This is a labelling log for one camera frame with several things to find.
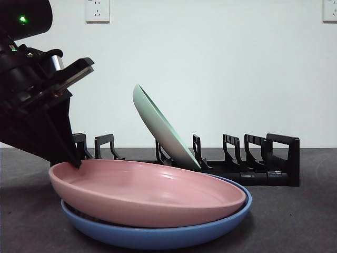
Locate green round plate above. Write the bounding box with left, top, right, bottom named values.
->
left=132, top=84, right=202, bottom=171

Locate pink round plate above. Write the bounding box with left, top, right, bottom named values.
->
left=48, top=159, right=248, bottom=229

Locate blue round plate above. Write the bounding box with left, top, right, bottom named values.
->
left=60, top=172, right=253, bottom=250

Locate black plastic dish rack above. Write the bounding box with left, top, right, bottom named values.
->
left=71, top=133, right=300, bottom=187

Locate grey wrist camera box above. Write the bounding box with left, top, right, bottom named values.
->
left=49, top=52, right=95, bottom=93

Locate white wall socket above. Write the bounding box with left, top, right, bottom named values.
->
left=85, top=0, right=111, bottom=23
left=322, top=0, right=337, bottom=23

